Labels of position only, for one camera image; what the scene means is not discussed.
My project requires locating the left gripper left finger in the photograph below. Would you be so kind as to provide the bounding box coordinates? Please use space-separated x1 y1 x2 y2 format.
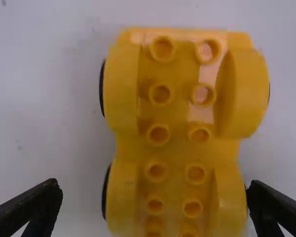
0 178 64 237

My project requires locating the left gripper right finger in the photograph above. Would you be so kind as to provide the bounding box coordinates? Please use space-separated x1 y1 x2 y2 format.
246 179 296 237

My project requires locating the yellow toy car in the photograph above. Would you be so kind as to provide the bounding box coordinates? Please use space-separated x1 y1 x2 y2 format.
100 24 272 237

